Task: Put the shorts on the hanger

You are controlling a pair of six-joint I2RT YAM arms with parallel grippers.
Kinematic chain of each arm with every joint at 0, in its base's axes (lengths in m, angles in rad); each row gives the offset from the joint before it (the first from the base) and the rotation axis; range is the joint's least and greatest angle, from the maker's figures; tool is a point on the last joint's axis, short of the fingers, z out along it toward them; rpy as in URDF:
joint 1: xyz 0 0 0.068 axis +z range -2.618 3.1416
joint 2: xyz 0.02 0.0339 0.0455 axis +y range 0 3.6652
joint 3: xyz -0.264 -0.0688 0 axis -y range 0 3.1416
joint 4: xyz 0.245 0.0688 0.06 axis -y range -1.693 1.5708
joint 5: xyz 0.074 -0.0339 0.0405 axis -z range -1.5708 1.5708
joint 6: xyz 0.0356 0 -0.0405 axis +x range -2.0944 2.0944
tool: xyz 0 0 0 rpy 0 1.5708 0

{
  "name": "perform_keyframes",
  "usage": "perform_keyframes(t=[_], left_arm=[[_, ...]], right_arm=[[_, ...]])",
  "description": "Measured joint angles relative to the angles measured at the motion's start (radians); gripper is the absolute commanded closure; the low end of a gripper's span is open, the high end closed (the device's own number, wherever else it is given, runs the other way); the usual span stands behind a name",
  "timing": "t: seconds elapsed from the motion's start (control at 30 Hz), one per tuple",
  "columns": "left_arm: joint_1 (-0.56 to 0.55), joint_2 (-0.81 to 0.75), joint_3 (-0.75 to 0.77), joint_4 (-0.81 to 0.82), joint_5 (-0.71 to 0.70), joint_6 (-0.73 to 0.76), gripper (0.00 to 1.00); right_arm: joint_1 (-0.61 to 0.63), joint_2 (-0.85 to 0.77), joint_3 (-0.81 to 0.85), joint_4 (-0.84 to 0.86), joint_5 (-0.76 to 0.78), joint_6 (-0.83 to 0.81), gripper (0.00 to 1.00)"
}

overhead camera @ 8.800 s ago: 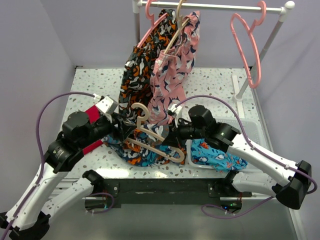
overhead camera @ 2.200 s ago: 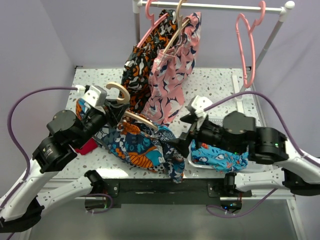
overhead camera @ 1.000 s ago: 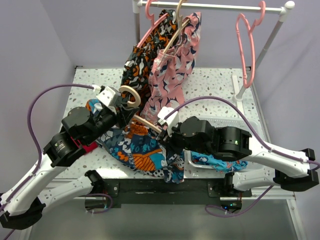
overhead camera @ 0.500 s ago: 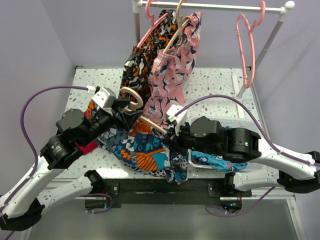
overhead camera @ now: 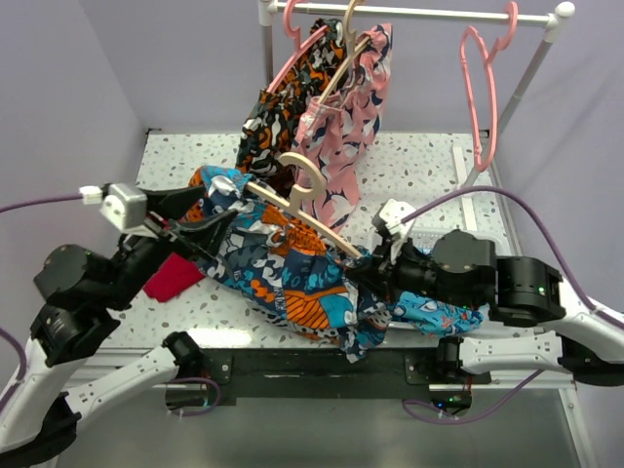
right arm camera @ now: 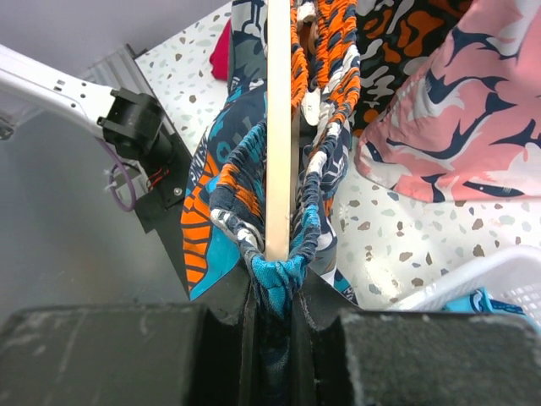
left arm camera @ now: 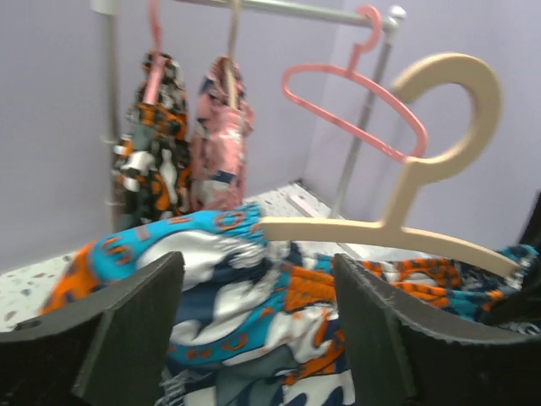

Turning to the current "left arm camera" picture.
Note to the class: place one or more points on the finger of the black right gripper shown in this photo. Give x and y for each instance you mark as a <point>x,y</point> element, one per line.
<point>522,309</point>

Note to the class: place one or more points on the blue orange patterned shorts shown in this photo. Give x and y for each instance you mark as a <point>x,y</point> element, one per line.
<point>257,322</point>

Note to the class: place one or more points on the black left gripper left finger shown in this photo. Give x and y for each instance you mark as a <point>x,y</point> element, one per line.
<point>107,349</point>

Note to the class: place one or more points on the black orange camouflage shorts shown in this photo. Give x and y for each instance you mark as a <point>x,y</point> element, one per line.
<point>152,172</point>

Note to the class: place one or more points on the pink patterned shorts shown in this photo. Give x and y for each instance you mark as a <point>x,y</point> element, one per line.
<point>218,151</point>

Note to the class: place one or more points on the wooden hanger with shorts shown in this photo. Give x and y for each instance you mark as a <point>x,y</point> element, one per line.
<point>235,6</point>

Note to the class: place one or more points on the pink hanger left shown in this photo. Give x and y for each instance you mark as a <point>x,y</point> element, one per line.
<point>157,61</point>

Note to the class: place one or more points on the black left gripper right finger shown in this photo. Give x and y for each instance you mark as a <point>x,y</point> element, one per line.
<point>402,351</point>

